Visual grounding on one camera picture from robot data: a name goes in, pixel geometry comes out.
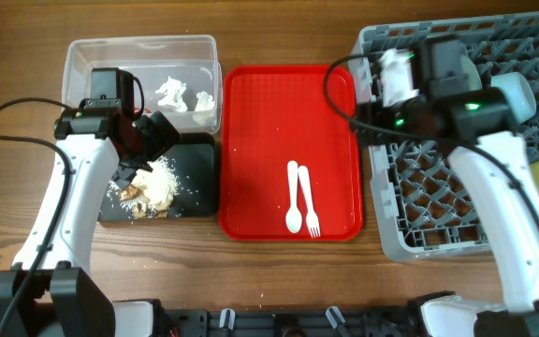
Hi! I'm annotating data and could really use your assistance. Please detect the clear plastic bin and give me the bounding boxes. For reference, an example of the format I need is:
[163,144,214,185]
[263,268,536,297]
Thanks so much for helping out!
[62,35,223,134]

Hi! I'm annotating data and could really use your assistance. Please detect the black plastic tray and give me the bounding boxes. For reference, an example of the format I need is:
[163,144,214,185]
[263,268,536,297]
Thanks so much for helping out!
[98,133,218,222]

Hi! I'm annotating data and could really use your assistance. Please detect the rice and food scraps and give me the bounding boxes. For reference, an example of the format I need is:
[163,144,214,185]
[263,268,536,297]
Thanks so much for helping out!
[107,156,181,219]

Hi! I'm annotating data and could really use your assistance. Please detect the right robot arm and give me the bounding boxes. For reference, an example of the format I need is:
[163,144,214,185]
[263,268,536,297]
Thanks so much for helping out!
[352,89,539,336]

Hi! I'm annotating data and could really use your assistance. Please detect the white plastic spoon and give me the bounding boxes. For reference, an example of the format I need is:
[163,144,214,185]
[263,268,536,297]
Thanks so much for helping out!
[285,160,302,234]

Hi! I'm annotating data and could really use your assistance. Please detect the white tissue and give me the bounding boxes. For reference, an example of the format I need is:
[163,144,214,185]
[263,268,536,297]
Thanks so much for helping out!
[155,77,187,112]
[195,91,215,111]

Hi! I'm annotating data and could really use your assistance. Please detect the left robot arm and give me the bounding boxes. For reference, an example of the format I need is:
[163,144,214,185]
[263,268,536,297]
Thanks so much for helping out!
[0,105,181,336]

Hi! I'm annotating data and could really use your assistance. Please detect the light blue bowl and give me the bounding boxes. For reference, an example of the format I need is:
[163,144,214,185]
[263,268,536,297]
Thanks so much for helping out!
[490,72,536,124]

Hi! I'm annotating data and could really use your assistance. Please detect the red serving tray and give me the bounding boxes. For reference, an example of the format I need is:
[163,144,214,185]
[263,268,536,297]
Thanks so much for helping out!
[219,65,364,242]

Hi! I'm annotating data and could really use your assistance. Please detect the white plastic fork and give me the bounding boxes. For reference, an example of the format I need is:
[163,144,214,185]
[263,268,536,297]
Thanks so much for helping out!
[298,166,321,239]

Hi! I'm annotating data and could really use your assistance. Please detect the grey dishwasher rack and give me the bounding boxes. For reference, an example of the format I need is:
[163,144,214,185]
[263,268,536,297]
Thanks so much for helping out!
[348,12,539,262]

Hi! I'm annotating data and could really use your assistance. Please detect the large light blue plate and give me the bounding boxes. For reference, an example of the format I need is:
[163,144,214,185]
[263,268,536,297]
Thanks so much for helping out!
[460,55,482,91]

